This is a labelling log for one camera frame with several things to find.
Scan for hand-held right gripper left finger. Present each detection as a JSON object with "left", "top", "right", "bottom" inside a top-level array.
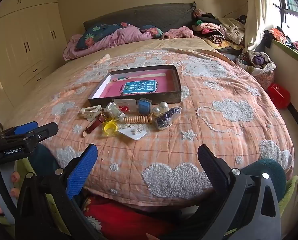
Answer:
[{"left": 15, "top": 144, "right": 99, "bottom": 240}]

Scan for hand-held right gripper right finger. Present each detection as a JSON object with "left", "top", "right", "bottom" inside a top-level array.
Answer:
[{"left": 198, "top": 144, "right": 282, "bottom": 240}]

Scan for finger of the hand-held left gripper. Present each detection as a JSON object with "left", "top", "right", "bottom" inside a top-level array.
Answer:
[
  {"left": 21, "top": 122, "right": 59, "bottom": 151},
  {"left": 14, "top": 121, "right": 38, "bottom": 135}
]

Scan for brown strap watch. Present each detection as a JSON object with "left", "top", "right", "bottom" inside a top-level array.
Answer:
[{"left": 82, "top": 110, "right": 107, "bottom": 137}]

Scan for white hair clip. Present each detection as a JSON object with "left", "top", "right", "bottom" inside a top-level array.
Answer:
[{"left": 79, "top": 105, "right": 103, "bottom": 120}]

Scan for yellow plastic ring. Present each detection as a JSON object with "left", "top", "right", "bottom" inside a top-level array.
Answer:
[{"left": 102, "top": 120, "right": 120, "bottom": 137}]

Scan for dark beaded jewelry bag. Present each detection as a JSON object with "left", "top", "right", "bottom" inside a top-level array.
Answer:
[{"left": 155, "top": 106, "right": 182, "bottom": 132}]

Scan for small blue box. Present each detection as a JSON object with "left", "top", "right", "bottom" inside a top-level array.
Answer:
[{"left": 138, "top": 97, "right": 152, "bottom": 114}]

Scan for dark shallow cardboard box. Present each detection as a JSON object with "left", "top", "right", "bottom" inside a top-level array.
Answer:
[{"left": 87, "top": 64, "right": 182, "bottom": 108}]

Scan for person's left leg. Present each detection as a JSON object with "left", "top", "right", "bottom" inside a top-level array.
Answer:
[{"left": 30, "top": 142, "right": 62, "bottom": 178}]

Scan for person's leg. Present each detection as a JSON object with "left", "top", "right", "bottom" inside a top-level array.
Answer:
[
  {"left": 241, "top": 158, "right": 287, "bottom": 203},
  {"left": 30, "top": 142, "right": 62, "bottom": 178}
]

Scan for person's right leg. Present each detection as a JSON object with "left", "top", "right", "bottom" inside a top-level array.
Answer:
[{"left": 241, "top": 158, "right": 287, "bottom": 203}]

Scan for orange cloud pattern blanket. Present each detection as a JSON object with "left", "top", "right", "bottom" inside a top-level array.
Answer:
[{"left": 4, "top": 51, "right": 295, "bottom": 207}]

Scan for red patterned cloth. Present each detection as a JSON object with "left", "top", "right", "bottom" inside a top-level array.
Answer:
[{"left": 82, "top": 196, "right": 184, "bottom": 240}]

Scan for clear flat plastic packet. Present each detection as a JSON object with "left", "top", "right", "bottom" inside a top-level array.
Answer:
[{"left": 118, "top": 126, "right": 148, "bottom": 140}]

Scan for orange hair accessories in bag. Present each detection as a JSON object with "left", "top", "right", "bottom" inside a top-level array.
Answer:
[{"left": 152, "top": 101, "right": 169, "bottom": 117}]

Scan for red earring card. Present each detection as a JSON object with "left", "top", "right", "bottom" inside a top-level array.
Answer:
[{"left": 113, "top": 99, "right": 137, "bottom": 113}]

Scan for cream wardrobe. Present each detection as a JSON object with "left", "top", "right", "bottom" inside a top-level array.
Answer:
[{"left": 0, "top": 0, "right": 68, "bottom": 110}]

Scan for red bag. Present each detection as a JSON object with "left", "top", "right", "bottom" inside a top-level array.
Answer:
[{"left": 267, "top": 83, "right": 291, "bottom": 109}]

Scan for dark floral pillow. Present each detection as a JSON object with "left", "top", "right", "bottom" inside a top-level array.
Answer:
[
  {"left": 76, "top": 22, "right": 123, "bottom": 49},
  {"left": 139, "top": 25, "right": 164, "bottom": 38}
]

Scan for fabric basket of clothes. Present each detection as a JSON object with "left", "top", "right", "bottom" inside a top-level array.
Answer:
[{"left": 235, "top": 51, "right": 277, "bottom": 88}]

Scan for pink quilt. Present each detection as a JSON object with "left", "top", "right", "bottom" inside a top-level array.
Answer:
[{"left": 63, "top": 26, "right": 164, "bottom": 60}]

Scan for tan bedsheet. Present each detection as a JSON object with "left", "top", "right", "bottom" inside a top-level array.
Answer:
[{"left": 4, "top": 38, "right": 239, "bottom": 120}]

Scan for pile of clothes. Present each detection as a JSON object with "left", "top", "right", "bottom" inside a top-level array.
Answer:
[{"left": 191, "top": 9, "right": 247, "bottom": 50}]

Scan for green window seat mat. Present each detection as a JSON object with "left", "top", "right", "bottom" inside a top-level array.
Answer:
[{"left": 272, "top": 39, "right": 298, "bottom": 68}]

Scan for pink fuzzy cloth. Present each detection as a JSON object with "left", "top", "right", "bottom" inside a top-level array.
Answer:
[{"left": 161, "top": 26, "right": 196, "bottom": 40}]

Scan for grey padded headboard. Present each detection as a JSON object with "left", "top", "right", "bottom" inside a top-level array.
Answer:
[{"left": 83, "top": 2, "right": 197, "bottom": 34}]

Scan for clothes on window seat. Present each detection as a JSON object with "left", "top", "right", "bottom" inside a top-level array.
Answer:
[{"left": 264, "top": 26, "right": 298, "bottom": 55}]

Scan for cream curtain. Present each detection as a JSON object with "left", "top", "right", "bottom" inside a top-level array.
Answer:
[{"left": 244, "top": 0, "right": 276, "bottom": 53}]

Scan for clear bag with yellow ring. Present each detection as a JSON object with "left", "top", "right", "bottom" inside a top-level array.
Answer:
[{"left": 101, "top": 124, "right": 125, "bottom": 138}]

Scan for beige spiral cord bracelet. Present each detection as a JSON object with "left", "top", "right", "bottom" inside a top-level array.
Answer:
[{"left": 121, "top": 112, "right": 156, "bottom": 124}]

